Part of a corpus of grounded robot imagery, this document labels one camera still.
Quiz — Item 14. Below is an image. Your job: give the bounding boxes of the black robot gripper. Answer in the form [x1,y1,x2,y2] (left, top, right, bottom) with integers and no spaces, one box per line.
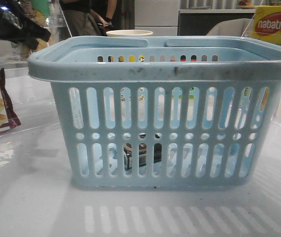
[0,0,51,49]

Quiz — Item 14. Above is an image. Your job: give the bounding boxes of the green yellow cartoon package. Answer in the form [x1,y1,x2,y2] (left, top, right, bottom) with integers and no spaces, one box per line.
[20,0,52,51]

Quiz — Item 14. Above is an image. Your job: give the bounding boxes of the clear acrylic shelf left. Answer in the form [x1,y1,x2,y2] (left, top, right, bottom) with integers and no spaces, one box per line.
[0,13,70,69]

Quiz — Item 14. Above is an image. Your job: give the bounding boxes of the yellow nabati wafer box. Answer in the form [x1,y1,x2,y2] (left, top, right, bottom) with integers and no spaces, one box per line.
[249,5,281,45]

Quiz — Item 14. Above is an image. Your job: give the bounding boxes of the person in dark clothes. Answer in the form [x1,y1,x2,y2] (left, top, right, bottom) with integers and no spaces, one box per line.
[59,0,117,37]

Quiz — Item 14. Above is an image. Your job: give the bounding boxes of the light blue plastic basket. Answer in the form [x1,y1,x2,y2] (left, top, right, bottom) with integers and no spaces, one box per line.
[28,36,281,188]

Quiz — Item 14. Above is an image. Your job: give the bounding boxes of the cream paper cup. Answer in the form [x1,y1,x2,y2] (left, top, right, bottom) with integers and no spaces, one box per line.
[106,29,153,37]

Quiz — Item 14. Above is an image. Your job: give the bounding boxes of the grey chair back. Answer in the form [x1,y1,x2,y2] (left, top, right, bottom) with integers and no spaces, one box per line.
[207,18,253,37]

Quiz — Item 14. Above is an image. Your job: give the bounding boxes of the white cabinet in background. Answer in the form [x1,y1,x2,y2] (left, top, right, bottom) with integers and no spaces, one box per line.
[134,0,180,36]

